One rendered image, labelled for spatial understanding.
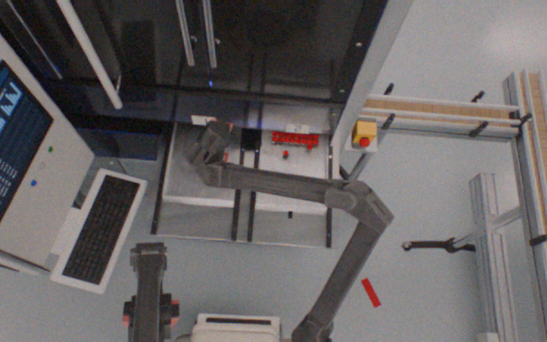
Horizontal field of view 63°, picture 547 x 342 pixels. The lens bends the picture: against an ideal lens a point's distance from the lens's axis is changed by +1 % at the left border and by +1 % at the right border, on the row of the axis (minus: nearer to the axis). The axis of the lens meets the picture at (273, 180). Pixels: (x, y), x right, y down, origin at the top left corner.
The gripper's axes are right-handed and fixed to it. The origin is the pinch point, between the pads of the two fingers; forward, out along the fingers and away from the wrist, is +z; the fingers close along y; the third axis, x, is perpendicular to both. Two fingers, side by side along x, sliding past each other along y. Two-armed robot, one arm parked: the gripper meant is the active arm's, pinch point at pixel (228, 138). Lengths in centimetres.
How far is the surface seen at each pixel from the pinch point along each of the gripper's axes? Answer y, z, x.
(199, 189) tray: 28.2, 15.5, -16.3
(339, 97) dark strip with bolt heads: -15.9, 21.6, 26.6
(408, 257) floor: 82, 116, 66
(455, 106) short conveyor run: -12, 75, 63
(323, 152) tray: 11, 45, 20
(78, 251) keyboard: 53, -12, -48
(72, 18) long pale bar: -30, -32, -28
